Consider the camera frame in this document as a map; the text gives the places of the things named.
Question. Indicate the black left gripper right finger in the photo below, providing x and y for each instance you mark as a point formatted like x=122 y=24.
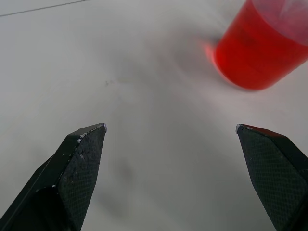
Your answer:
x=276 y=173

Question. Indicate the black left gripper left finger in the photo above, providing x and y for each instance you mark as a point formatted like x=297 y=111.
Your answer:
x=69 y=178

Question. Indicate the clear cup with red liquid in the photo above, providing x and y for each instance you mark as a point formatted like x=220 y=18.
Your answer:
x=255 y=50

